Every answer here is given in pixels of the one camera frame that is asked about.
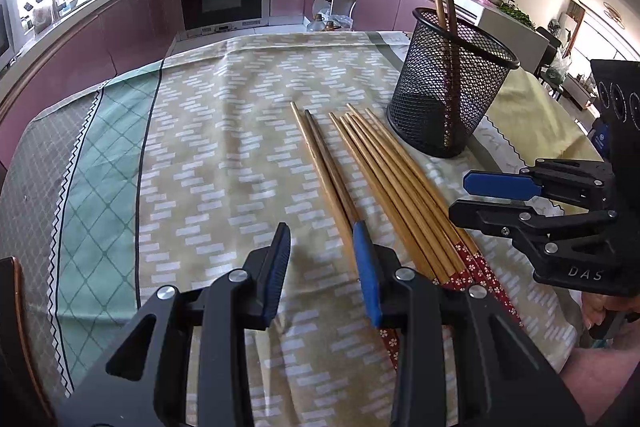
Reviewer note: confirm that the patterned beige green tablecloth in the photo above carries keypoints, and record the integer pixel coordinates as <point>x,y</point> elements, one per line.
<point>210,157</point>

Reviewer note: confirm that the green leafy vegetables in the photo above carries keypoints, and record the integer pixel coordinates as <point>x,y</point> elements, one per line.
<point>517,14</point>

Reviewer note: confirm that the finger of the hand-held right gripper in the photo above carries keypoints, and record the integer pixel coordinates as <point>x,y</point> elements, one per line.
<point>505,219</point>
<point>500,186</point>

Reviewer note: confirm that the round ceiling lamp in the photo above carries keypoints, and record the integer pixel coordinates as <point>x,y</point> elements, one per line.
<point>614,14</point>

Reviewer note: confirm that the dark wooden chair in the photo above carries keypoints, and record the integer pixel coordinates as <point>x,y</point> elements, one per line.
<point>10,332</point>

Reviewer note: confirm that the dark dining chairs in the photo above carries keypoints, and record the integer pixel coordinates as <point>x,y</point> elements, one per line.
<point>550,52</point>

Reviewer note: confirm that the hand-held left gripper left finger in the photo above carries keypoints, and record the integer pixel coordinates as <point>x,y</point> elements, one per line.
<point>279,268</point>

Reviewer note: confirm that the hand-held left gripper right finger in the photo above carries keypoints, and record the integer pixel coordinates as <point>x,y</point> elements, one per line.
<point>367,279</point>

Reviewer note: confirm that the person's right forearm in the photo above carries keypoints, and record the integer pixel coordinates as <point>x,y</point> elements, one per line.
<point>600,377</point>

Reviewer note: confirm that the purple kitchen cabinets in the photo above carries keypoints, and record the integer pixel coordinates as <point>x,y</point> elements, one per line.
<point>125,32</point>

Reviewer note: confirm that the person's right hand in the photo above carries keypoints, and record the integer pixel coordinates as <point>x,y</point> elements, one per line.
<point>595,309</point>

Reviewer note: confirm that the black mesh utensil holder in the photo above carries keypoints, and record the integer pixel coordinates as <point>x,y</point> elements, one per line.
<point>430,72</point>

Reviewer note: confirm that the bundle of wooden chopsticks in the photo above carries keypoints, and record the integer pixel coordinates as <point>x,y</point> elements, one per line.
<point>400,192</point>

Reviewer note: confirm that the white kitchen island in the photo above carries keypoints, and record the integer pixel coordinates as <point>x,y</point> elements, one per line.
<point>520,42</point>

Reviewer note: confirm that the clear plastic bottle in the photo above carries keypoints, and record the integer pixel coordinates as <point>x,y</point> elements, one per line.
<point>315,24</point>

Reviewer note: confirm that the wooden picture frame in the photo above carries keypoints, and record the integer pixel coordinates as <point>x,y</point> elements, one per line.
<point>575,19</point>

